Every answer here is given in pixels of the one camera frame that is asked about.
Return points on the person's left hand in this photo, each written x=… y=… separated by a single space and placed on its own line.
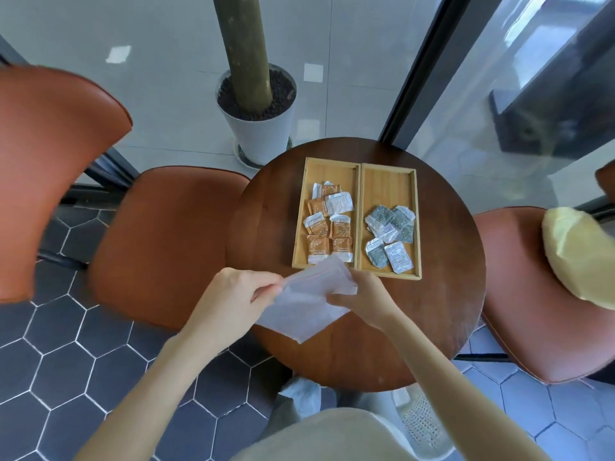
x=226 y=295

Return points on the person's right hand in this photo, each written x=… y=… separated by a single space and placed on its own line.
x=372 y=302

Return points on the person's left thumb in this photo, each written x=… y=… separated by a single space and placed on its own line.
x=267 y=293

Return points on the person's right thumb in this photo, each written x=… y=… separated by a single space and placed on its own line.
x=342 y=299

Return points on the white translucent plastic bag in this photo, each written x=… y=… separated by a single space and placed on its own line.
x=307 y=307

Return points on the person's left forearm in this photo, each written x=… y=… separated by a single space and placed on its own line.
x=139 y=398

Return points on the person's right forearm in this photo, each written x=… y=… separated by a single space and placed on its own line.
x=451 y=393

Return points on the pile of orange white packets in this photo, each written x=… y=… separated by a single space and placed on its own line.
x=329 y=225

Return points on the pile of grey white packets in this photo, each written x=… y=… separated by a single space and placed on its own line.
x=390 y=235

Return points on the round dark wooden table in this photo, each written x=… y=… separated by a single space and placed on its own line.
x=432 y=302

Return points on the orange leather chair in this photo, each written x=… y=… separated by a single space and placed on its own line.
x=519 y=302
x=158 y=244

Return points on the wooden tray with grey packets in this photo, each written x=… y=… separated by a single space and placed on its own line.
x=389 y=187

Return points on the wooden tray with orange packets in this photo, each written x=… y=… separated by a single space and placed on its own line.
x=331 y=175

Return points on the white pot saucer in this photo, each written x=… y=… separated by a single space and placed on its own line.
x=247 y=158

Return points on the person's beige top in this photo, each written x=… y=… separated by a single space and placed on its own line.
x=317 y=436

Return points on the white mesh shoe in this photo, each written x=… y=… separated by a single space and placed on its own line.
x=423 y=417

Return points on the white plant pot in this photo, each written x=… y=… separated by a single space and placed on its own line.
x=262 y=134

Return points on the green-brown tree trunk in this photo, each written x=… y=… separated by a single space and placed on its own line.
x=242 y=52

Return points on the pale yellow cushion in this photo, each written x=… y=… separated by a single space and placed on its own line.
x=581 y=254

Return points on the black door frame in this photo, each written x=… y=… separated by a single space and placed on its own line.
x=432 y=67

